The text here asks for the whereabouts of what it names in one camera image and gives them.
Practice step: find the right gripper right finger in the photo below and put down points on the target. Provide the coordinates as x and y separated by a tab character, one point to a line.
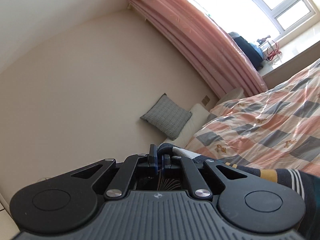
185	171

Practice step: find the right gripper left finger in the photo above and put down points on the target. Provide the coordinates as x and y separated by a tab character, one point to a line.
132	169

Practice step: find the white framed window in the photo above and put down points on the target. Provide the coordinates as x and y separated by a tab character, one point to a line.
257	19

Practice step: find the pink curtain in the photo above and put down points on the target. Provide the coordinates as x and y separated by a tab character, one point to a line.
208	48

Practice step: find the pink grey checkered quilt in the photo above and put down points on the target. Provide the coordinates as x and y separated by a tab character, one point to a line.
275	129

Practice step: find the grey plaid cushion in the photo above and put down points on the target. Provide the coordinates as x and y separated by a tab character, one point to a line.
167	116

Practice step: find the navy striped shirt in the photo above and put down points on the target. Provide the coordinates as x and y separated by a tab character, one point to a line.
246	203

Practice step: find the dark blue bag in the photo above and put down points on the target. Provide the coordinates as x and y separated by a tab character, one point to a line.
254	54

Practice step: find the white pillow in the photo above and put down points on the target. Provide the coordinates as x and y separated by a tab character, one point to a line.
194	124

